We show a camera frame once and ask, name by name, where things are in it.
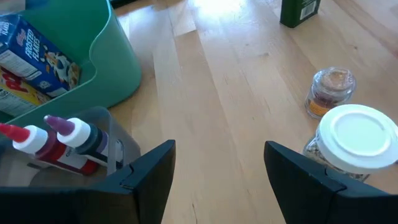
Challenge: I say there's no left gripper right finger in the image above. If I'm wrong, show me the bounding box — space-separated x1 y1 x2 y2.
264 141 398 224

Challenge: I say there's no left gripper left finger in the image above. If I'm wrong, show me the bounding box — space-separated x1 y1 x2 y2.
0 139 177 224

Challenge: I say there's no red food colouring bottle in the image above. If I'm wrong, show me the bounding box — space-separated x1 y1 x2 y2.
0 123 100 175

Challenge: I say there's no purple food colouring bottle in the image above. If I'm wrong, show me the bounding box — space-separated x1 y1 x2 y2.
44 114 124 170

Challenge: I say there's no white-lid seasoning jar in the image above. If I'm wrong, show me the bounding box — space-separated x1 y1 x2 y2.
303 104 398 182

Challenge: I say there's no yellow Corn Pops box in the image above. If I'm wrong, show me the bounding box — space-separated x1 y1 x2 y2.
0 67 52 118

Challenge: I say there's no Frosted Flakes cereal box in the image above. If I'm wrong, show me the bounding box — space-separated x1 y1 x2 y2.
0 14 81 99

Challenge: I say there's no brown plastic tray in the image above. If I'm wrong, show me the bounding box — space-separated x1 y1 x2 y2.
0 106 141 187

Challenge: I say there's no small glass spice jar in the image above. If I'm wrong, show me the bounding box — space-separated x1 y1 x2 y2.
304 66 357 119

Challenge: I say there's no green plastic bin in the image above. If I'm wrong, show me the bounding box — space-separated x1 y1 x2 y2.
0 0 142 127

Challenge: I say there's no dark green tin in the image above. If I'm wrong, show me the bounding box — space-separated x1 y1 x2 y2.
279 0 322 29

